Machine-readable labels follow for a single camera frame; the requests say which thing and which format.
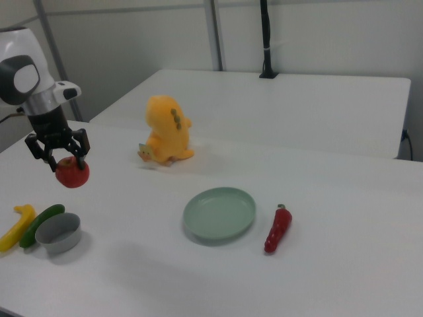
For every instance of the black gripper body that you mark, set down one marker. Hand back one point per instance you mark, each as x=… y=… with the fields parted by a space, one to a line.
x=49 y=132

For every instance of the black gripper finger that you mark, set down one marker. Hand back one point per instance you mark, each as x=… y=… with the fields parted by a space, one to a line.
x=82 y=145
x=43 y=153

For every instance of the red apple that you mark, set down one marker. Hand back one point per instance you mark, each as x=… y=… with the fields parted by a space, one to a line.
x=72 y=175

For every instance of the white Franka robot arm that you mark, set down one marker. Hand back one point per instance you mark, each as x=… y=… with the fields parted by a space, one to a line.
x=23 y=79

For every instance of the small yellow duck toy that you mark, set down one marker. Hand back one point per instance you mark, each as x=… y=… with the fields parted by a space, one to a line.
x=146 y=153

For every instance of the green cucumber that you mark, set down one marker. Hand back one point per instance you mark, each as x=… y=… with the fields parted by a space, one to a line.
x=33 y=226

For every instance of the yellow banana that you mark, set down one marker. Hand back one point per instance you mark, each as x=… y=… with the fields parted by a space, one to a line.
x=18 y=228

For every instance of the orange plush dinosaur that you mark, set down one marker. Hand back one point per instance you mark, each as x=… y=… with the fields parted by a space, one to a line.
x=168 y=132

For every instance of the grey round bowl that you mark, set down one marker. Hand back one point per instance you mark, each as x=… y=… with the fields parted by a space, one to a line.
x=62 y=242

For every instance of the green round plate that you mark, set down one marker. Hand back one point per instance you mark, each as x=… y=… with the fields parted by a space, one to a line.
x=218 y=216

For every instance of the red chili pepper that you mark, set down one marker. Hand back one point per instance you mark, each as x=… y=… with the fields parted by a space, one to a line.
x=279 y=228

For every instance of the black pole with clamp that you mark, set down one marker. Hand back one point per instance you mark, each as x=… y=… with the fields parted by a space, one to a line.
x=267 y=36

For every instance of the grey metal stand post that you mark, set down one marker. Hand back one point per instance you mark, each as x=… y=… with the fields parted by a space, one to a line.
x=53 y=43

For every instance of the grey metal frame post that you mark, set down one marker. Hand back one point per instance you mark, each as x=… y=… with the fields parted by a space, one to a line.
x=216 y=33

